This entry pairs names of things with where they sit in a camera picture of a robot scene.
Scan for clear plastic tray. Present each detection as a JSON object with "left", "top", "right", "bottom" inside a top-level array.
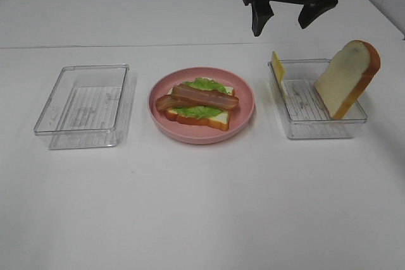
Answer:
[
  {"left": 34, "top": 64, "right": 136, "bottom": 150},
  {"left": 268, "top": 59, "right": 367, "bottom": 139}
]

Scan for pink round plate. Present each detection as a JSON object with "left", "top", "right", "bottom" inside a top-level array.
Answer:
[{"left": 148, "top": 67, "right": 255, "bottom": 144}]

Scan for yellow cheese slice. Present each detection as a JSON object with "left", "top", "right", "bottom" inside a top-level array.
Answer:
[{"left": 270, "top": 51, "right": 285, "bottom": 90}]

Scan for right clear plastic tray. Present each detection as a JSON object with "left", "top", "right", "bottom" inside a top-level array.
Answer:
[{"left": 268, "top": 59, "right": 367, "bottom": 139}]

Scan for left clear plastic tray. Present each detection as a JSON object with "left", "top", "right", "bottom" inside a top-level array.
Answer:
[{"left": 34, "top": 64, "right": 136, "bottom": 150}]

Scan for bread slice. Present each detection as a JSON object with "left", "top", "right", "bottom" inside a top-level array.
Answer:
[
  {"left": 163, "top": 77, "right": 236, "bottom": 132},
  {"left": 314, "top": 40, "right": 380, "bottom": 120}
]

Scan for green lettuce leaf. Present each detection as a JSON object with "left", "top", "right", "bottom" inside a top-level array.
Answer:
[{"left": 166, "top": 77, "right": 235, "bottom": 120}]

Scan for pink bacon strip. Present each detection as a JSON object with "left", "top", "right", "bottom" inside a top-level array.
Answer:
[{"left": 171, "top": 83, "right": 239, "bottom": 111}]

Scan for brown bacon strip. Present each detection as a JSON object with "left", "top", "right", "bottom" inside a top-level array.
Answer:
[{"left": 155, "top": 94, "right": 193, "bottom": 111}]

